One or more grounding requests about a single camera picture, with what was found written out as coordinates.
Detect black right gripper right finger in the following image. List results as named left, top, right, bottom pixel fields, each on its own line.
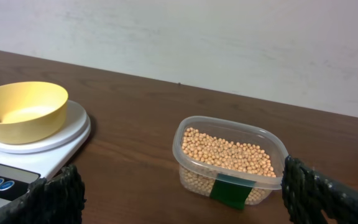
left=281, top=156, right=358, bottom=224

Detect green tape strip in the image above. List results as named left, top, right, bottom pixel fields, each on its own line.
left=209, top=174, right=255, bottom=210

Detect yellow plastic bowl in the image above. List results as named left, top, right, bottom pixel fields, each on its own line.
left=0, top=82, right=68, bottom=144

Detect soybeans in container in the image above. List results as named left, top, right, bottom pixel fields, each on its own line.
left=179, top=128, right=276, bottom=205

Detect clear plastic container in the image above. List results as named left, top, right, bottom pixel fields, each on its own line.
left=172, top=116, right=288, bottom=210

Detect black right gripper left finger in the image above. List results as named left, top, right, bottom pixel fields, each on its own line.
left=0, top=164, right=86, bottom=224

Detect white digital kitchen scale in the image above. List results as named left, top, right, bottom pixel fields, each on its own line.
left=0, top=100, right=91, bottom=208

